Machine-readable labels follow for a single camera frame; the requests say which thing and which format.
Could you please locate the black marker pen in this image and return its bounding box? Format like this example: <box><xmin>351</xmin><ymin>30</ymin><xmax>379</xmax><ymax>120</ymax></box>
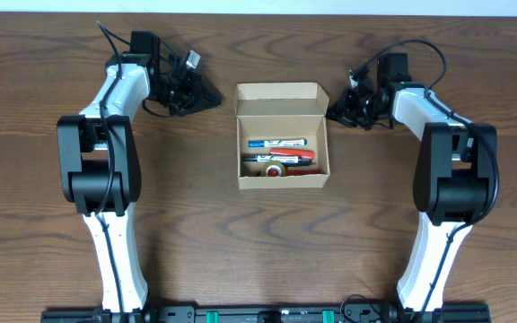
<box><xmin>241</xmin><ymin>155</ymin><xmax>312</xmax><ymax>167</ymax></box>

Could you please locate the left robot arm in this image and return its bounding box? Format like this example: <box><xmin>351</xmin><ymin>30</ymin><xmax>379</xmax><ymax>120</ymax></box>
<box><xmin>57</xmin><ymin>31</ymin><xmax>221</xmax><ymax>322</ymax></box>

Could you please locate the cardboard box with lid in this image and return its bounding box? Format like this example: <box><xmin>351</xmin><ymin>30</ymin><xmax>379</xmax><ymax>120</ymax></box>
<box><xmin>234</xmin><ymin>83</ymin><xmax>330</xmax><ymax>189</ymax></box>

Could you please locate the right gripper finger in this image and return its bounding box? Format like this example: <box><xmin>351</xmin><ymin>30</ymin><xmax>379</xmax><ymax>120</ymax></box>
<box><xmin>325</xmin><ymin>112</ymin><xmax>358</xmax><ymax>128</ymax></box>
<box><xmin>329</xmin><ymin>88</ymin><xmax>357</xmax><ymax>115</ymax></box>

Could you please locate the black mounting rail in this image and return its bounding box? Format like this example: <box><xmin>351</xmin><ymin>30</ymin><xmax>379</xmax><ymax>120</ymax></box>
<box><xmin>40</xmin><ymin>303</ymin><xmax>491</xmax><ymax>323</ymax></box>

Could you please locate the yellow tape roll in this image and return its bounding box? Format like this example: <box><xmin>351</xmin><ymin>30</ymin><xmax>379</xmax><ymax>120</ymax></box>
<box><xmin>259</xmin><ymin>161</ymin><xmax>286</xmax><ymax>178</ymax></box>

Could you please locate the red utility knife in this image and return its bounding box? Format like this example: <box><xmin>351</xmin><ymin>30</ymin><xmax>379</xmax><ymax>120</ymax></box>
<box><xmin>285</xmin><ymin>167</ymin><xmax>320</xmax><ymax>176</ymax></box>

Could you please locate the right black cable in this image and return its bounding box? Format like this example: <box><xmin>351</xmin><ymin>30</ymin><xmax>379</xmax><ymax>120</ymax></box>
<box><xmin>350</xmin><ymin>39</ymin><xmax>501</xmax><ymax>313</ymax></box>

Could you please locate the red black stapler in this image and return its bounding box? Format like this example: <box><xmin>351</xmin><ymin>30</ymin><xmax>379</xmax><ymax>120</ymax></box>
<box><xmin>269</xmin><ymin>148</ymin><xmax>316</xmax><ymax>160</ymax></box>

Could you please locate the blue marker pen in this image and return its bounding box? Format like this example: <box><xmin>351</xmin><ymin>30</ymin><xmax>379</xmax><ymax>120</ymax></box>
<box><xmin>248</xmin><ymin>138</ymin><xmax>308</xmax><ymax>148</ymax></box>

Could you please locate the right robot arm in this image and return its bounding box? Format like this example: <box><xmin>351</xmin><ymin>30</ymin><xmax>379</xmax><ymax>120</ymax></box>
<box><xmin>326</xmin><ymin>53</ymin><xmax>500</xmax><ymax>317</ymax></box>

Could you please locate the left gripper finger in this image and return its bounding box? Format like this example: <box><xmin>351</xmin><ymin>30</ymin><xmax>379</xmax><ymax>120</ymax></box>
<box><xmin>193</xmin><ymin>73</ymin><xmax>215</xmax><ymax>100</ymax></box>
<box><xmin>181</xmin><ymin>92</ymin><xmax>221</xmax><ymax>113</ymax></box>

